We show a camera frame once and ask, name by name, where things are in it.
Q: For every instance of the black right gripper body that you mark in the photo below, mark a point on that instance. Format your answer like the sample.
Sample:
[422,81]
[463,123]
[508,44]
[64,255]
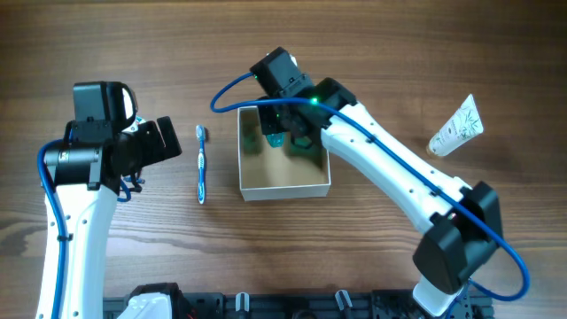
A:
[286,118]

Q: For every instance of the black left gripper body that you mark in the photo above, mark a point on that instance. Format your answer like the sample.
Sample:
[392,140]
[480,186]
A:
[156,139]

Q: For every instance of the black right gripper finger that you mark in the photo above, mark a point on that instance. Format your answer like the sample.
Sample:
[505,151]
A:
[270,122]
[302,143]

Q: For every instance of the blue mouthwash bottle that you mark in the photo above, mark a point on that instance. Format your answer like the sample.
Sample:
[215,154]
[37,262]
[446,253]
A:
[276,140]

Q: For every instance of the white lotion tube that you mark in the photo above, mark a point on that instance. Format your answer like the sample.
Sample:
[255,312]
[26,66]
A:
[464,125]

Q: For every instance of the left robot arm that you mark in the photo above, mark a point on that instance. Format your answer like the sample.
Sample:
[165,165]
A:
[83,175]

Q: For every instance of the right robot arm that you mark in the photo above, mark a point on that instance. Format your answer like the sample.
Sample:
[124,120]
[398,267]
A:
[453,247]

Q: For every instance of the blue white toothbrush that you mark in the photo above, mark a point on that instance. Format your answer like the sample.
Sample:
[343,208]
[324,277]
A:
[201,137]

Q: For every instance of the white cardboard box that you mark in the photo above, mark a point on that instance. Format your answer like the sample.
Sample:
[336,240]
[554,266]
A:
[269,173]

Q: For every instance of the black mounting rail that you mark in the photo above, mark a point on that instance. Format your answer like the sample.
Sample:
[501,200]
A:
[376,304]

